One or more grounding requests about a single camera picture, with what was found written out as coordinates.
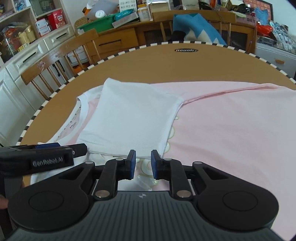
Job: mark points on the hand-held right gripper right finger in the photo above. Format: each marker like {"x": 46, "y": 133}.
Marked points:
{"x": 154, "y": 164}

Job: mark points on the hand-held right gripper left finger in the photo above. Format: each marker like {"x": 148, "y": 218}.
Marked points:
{"x": 131, "y": 164}

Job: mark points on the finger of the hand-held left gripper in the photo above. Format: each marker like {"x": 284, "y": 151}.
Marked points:
{"x": 79, "y": 149}

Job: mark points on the pink and white t-shirt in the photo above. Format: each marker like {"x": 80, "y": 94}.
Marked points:
{"x": 231, "y": 139}

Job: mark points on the person's left hand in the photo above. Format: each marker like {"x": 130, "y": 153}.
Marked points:
{"x": 3, "y": 202}

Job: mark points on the white cabinet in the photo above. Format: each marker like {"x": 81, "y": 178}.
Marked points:
{"x": 13, "y": 97}

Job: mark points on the wooden chair with sticker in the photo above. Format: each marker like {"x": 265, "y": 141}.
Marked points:
{"x": 69, "y": 45}

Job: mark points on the wooden sideboard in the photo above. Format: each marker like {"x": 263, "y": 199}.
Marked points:
{"x": 115, "y": 44}

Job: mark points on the dark glass jar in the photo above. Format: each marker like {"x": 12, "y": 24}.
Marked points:
{"x": 8, "y": 47}

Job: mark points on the wicker basket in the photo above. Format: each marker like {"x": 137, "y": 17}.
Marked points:
{"x": 81, "y": 24}

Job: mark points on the gold jars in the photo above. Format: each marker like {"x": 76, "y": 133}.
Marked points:
{"x": 27, "y": 34}

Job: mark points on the white and red carton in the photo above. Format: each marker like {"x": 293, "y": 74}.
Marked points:
{"x": 42, "y": 27}

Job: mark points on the green plastic bin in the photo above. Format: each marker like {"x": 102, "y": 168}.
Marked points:
{"x": 101, "y": 23}

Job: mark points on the grey box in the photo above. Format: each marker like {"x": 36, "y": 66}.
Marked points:
{"x": 126, "y": 21}

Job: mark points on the white shelf unit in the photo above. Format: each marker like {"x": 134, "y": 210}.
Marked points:
{"x": 66, "y": 9}

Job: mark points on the teal packet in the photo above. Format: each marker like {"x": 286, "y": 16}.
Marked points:
{"x": 123, "y": 14}

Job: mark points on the blue and white blanket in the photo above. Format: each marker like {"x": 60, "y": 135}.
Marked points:
{"x": 185, "y": 23}

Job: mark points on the white bottle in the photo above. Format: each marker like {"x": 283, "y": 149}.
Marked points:
{"x": 144, "y": 14}

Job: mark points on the white drawer unit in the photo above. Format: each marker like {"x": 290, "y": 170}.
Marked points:
{"x": 272, "y": 58}

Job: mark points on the orange bag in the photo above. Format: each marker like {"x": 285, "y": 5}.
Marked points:
{"x": 263, "y": 29}

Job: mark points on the pile of packets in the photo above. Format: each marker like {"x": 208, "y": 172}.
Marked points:
{"x": 283, "y": 34}

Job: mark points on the framed picture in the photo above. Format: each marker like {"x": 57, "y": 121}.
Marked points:
{"x": 266, "y": 5}

